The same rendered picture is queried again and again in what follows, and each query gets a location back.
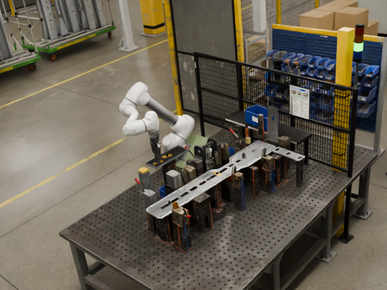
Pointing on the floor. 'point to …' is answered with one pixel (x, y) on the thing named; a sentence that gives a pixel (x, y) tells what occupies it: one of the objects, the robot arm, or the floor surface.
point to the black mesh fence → (283, 113)
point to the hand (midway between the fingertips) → (157, 158)
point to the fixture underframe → (90, 283)
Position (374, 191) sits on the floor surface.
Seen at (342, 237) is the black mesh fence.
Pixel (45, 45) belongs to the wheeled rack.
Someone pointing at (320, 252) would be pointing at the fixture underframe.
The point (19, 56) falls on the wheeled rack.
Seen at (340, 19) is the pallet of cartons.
